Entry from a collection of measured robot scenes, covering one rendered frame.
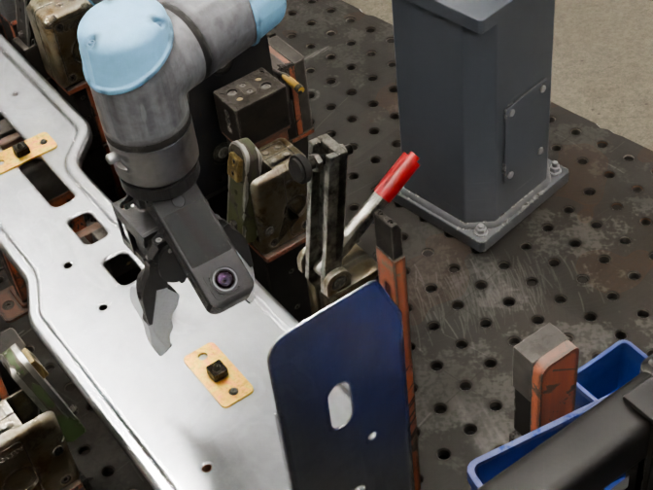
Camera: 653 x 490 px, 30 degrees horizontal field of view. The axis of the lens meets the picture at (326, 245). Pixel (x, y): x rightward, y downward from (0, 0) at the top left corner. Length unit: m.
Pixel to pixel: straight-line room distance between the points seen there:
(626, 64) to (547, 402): 2.32
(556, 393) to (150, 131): 0.40
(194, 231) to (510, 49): 0.67
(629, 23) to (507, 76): 1.82
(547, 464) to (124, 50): 0.57
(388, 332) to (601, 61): 2.44
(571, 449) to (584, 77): 2.76
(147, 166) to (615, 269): 0.89
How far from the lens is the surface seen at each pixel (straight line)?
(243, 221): 1.39
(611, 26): 3.42
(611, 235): 1.80
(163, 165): 1.04
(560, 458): 0.50
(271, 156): 1.38
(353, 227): 1.24
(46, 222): 1.48
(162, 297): 1.14
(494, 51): 1.58
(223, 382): 1.25
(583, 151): 1.94
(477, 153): 1.69
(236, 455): 1.20
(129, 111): 1.00
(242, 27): 1.04
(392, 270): 1.14
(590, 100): 3.16
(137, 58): 0.97
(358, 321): 0.87
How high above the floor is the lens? 1.96
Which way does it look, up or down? 45 degrees down
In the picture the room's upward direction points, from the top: 7 degrees counter-clockwise
